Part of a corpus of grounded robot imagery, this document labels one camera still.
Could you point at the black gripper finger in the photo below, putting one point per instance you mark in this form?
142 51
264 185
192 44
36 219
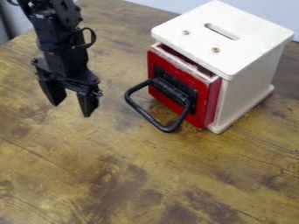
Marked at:
54 89
88 100

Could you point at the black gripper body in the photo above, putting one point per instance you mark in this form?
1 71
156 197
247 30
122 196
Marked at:
63 66

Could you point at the black metal drawer handle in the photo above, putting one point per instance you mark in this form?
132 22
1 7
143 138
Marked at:
172 89

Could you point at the red drawer front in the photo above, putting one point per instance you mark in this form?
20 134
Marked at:
196 76

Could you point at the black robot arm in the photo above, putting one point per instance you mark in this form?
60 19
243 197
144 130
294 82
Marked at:
55 19

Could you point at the white wooden box cabinet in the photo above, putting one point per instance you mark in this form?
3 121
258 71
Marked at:
236 45

